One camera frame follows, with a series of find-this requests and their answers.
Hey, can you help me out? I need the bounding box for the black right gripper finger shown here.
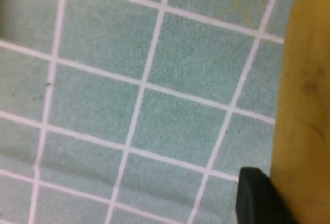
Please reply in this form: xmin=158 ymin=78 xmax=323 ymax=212
xmin=236 ymin=167 xmax=297 ymax=224

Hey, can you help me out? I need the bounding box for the yellow hand brush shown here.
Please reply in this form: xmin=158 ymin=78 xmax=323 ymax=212
xmin=210 ymin=0 xmax=330 ymax=224

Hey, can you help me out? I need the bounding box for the green white checkered tablecloth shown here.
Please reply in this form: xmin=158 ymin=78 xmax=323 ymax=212
xmin=0 ymin=0 xmax=305 ymax=224

